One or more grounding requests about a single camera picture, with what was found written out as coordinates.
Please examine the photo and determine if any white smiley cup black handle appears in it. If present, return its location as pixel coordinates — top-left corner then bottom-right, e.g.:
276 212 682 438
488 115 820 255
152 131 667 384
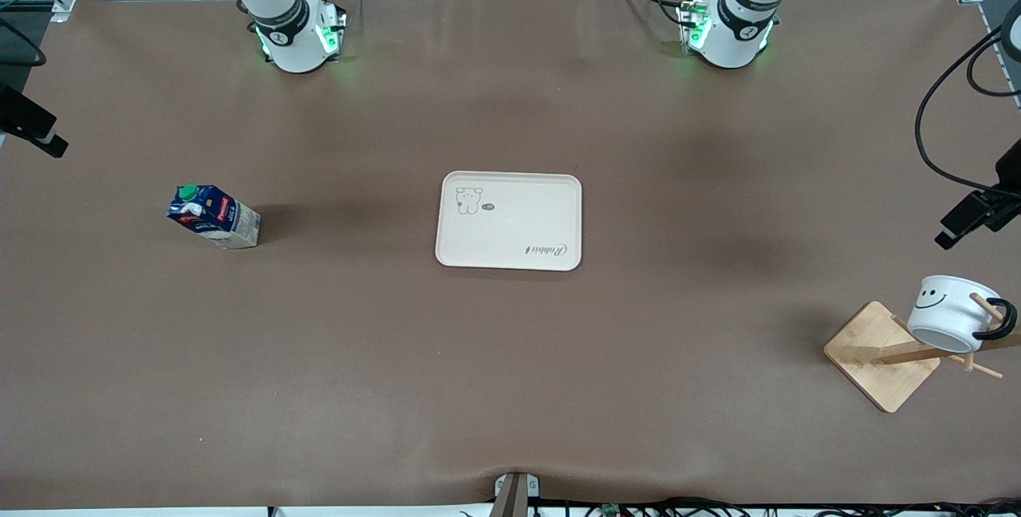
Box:
907 274 1019 355

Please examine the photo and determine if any blue milk carton green cap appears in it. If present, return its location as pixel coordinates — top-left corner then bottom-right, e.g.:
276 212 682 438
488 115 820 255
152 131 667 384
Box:
166 184 262 251

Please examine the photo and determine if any cream tray with bear print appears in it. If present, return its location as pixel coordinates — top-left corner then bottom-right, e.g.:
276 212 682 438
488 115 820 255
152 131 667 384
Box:
435 171 583 272

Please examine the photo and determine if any wooden mug stand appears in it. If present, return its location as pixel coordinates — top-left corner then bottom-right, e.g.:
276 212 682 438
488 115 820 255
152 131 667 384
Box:
823 292 1021 414

